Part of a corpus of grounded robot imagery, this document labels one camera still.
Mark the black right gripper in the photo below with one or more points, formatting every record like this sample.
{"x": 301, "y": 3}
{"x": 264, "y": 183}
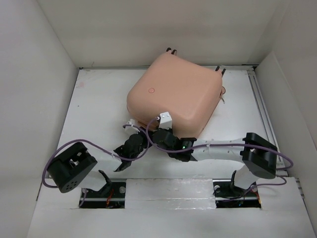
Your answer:
{"x": 169, "y": 130}

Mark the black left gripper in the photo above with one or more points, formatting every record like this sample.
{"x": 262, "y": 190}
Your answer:
{"x": 141, "y": 133}

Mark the pink hardshell suitcase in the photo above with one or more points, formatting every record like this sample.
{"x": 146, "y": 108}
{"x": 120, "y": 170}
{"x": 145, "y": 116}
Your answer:
{"x": 189, "y": 92}

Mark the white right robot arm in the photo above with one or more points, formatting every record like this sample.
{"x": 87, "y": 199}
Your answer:
{"x": 257, "y": 156}

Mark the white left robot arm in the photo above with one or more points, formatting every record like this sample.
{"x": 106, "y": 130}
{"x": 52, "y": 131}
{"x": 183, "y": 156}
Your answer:
{"x": 72, "y": 165}

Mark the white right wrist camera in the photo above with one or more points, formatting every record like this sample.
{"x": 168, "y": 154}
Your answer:
{"x": 165, "y": 121}

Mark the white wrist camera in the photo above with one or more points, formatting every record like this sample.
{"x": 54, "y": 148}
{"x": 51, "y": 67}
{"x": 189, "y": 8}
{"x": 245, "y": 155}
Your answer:
{"x": 131, "y": 127}
{"x": 165, "y": 121}

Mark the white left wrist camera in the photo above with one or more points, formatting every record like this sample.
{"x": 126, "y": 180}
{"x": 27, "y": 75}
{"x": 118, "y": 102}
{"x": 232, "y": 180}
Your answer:
{"x": 131, "y": 127}

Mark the aluminium side rail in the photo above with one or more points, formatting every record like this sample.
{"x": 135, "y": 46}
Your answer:
{"x": 269, "y": 133}

